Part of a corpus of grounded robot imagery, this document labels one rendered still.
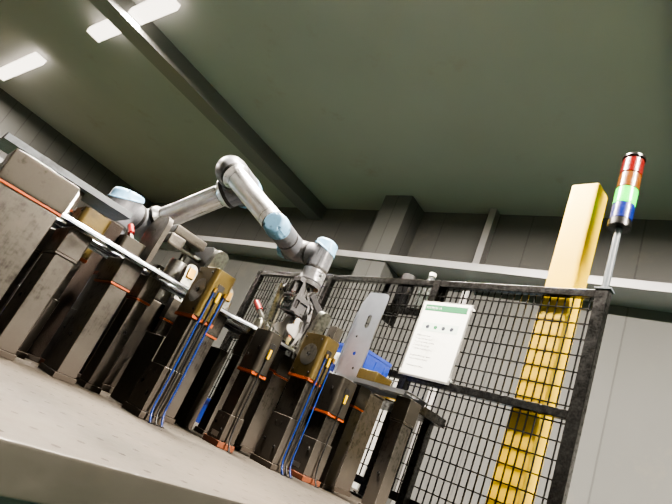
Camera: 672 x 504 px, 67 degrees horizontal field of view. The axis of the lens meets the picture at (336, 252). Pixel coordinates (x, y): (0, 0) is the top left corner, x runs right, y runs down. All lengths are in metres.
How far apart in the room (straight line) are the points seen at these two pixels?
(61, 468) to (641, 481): 3.36
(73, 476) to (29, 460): 0.04
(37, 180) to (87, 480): 0.65
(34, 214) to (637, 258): 3.75
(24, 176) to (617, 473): 3.35
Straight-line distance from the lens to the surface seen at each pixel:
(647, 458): 3.64
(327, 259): 1.59
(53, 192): 1.05
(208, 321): 1.16
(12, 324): 1.20
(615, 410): 3.72
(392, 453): 1.36
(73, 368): 1.24
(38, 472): 0.50
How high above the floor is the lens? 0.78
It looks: 20 degrees up
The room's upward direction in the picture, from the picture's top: 24 degrees clockwise
